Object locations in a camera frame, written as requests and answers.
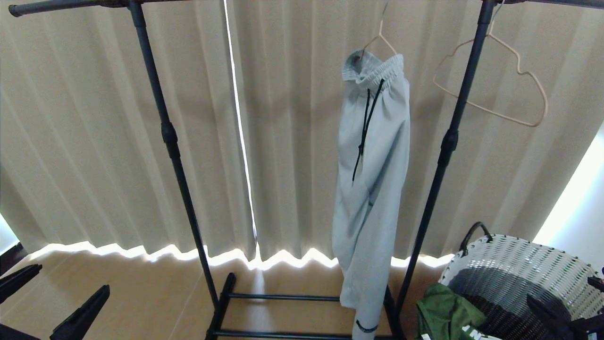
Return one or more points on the white laundry basket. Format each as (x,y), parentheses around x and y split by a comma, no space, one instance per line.
(519,255)

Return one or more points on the black clothes rack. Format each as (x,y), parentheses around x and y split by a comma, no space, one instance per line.
(167,132)

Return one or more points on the green garment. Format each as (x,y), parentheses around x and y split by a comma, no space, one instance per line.
(443,311)

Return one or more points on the beige curtain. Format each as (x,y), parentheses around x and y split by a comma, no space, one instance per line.
(94,141)

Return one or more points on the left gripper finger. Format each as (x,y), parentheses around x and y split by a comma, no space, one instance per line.
(19,281)
(80,321)

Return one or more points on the pale grey shorts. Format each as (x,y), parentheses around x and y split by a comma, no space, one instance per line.
(373,189)

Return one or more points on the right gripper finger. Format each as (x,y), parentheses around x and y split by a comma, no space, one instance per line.
(598,284)
(552,318)

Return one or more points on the pink clothes hanger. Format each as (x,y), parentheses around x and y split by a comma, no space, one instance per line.
(380,30)
(538,89)

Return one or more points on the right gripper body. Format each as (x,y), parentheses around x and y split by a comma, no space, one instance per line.
(590,330)

